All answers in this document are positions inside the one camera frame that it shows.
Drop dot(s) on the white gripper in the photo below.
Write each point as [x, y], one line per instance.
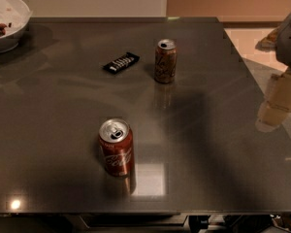
[289, 44]

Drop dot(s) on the orange soda can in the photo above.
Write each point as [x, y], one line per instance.
[165, 61]

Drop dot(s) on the red cola can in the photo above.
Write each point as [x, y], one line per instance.
[116, 143]

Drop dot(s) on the black candy bar wrapper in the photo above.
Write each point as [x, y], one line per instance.
[121, 63]

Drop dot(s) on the white bowl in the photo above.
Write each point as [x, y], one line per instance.
[15, 14]

